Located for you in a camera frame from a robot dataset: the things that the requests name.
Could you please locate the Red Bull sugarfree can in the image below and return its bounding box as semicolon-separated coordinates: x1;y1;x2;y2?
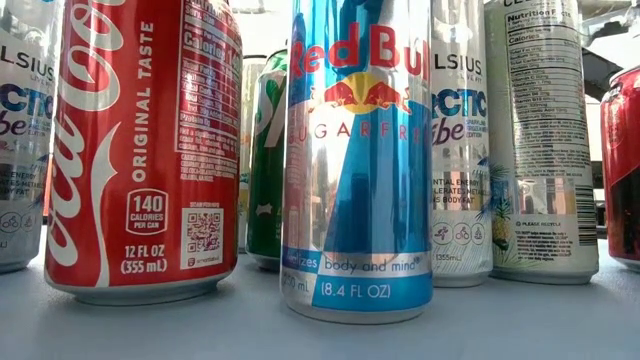
279;0;435;325

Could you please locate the white Celsius can yellow base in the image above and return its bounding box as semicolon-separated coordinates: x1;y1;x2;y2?
238;53;269;254
483;0;600;286

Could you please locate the Celsius Arctic Vibe can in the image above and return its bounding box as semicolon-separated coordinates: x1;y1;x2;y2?
0;0;64;275
428;0;495;289

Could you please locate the red Coca-Cola can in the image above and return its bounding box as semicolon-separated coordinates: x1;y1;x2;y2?
599;64;640;274
43;0;244;307

